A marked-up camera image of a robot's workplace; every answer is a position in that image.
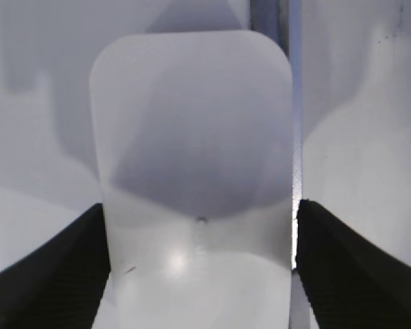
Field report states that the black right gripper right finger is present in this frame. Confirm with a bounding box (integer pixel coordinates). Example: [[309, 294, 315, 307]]
[[296, 199, 411, 328]]

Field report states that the white board with grey frame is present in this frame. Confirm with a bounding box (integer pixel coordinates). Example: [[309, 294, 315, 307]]
[[0, 1, 411, 328]]

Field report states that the white board eraser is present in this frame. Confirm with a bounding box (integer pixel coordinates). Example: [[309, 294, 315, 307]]
[[90, 30, 292, 328]]

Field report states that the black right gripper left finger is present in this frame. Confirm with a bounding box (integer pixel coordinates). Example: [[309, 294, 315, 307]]
[[0, 204, 110, 328]]

